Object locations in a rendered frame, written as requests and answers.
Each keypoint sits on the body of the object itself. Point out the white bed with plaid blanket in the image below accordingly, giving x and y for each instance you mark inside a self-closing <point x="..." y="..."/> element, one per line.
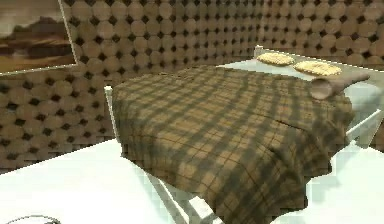
<point x="233" y="133"/>

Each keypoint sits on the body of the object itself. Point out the yellow woven pillow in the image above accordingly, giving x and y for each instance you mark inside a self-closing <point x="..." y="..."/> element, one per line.
<point x="317" y="68"/>
<point x="275" y="58"/>

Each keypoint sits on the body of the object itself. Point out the brown bolster cushion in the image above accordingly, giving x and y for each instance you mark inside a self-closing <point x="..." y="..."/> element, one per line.
<point x="330" y="85"/>

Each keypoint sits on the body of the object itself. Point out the framed brown landscape picture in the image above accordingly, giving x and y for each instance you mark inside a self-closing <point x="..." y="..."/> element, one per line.
<point x="31" y="33"/>

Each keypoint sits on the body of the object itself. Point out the grey round rim object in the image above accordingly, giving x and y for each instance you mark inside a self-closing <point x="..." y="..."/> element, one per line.
<point x="33" y="218"/>

